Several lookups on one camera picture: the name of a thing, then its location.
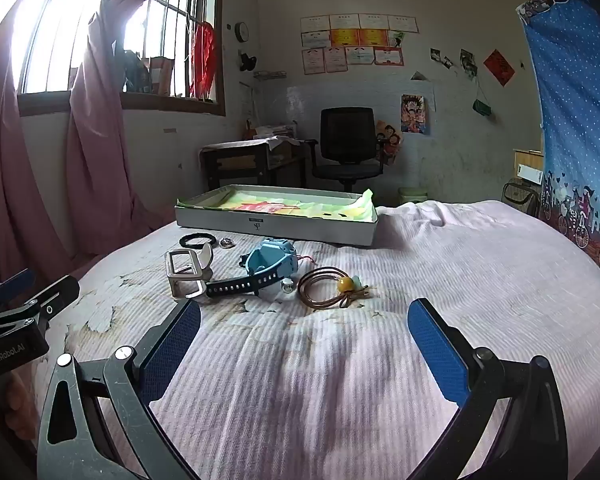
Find black office chair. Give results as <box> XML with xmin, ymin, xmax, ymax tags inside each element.
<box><xmin>311</xmin><ymin>107</ymin><xmax>386</xmax><ymax>194</ymax></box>

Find black hair tie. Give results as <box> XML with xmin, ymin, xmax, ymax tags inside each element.
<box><xmin>179</xmin><ymin>232</ymin><xmax>216</xmax><ymax>249</ymax></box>

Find white cardboard box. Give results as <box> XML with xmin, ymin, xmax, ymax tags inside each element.
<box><xmin>175</xmin><ymin>185</ymin><xmax>379</xmax><ymax>247</ymax></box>

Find red hanging cloth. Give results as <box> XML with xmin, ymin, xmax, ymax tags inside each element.
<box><xmin>192</xmin><ymin>22</ymin><xmax>217</xmax><ymax>102</ymax></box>

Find person's left hand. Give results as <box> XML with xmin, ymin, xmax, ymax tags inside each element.
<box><xmin>0</xmin><ymin>372</ymin><xmax>42</xmax><ymax>442</ymax></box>

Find blue smartwatch with dark strap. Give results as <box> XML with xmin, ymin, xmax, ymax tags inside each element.
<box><xmin>206</xmin><ymin>236</ymin><xmax>300</xmax><ymax>300</ymax></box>

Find colourful paper lining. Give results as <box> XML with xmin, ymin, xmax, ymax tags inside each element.
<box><xmin>177</xmin><ymin>186</ymin><xmax>376</xmax><ymax>223</ymax></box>

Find blue dotted curtain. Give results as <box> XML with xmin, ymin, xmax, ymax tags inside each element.
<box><xmin>516</xmin><ymin>0</ymin><xmax>600</xmax><ymax>272</ymax></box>

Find pink curtain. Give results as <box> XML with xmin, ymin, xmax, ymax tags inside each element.
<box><xmin>65</xmin><ymin>0</ymin><xmax>222</xmax><ymax>243</ymax></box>
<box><xmin>0</xmin><ymin>10</ymin><xmax>78</xmax><ymax>306</ymax></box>

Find barred window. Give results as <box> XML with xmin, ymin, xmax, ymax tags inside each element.
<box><xmin>10</xmin><ymin>0</ymin><xmax>227</xmax><ymax>117</ymax></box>

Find red diamond paper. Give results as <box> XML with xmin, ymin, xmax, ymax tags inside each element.
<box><xmin>483</xmin><ymin>48</ymin><xmax>516</xmax><ymax>88</ymax></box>

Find papers on desk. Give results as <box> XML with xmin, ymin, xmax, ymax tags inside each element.
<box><xmin>252</xmin><ymin>122</ymin><xmax>301</xmax><ymax>141</ymax></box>

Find wooden cabinet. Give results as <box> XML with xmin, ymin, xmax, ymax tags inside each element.
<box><xmin>512</xmin><ymin>148</ymin><xmax>545</xmax><ymax>187</ymax></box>

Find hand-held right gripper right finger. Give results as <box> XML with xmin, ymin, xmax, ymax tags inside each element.
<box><xmin>407</xmin><ymin>298</ymin><xmax>569</xmax><ymax>480</ymax></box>

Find group of wall certificates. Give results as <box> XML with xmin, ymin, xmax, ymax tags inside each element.
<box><xmin>300</xmin><ymin>12</ymin><xmax>421</xmax><ymax>76</ymax></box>

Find dark wooden desk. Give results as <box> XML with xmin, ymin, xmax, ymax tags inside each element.
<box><xmin>200</xmin><ymin>137</ymin><xmax>319</xmax><ymax>194</ymax></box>

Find wire basket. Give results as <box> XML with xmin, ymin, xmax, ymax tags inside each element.
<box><xmin>502</xmin><ymin>179</ymin><xmax>544</xmax><ymax>217</ymax></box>

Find green trash bin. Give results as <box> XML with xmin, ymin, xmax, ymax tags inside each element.
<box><xmin>397</xmin><ymin>187</ymin><xmax>429</xmax><ymax>206</ymax></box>

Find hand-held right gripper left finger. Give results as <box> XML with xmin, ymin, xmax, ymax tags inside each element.
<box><xmin>36</xmin><ymin>299</ymin><xmax>203</xmax><ymax>480</ymax></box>

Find orange cartoon wall poster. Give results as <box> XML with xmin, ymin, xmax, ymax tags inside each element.
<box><xmin>375</xmin><ymin>120</ymin><xmax>405</xmax><ymax>166</ymax></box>

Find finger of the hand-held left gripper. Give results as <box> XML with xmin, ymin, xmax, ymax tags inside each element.
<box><xmin>0</xmin><ymin>267</ymin><xmax>37</xmax><ymax>317</ymax></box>
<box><xmin>26</xmin><ymin>275</ymin><xmax>81</xmax><ymax>334</ymax></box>

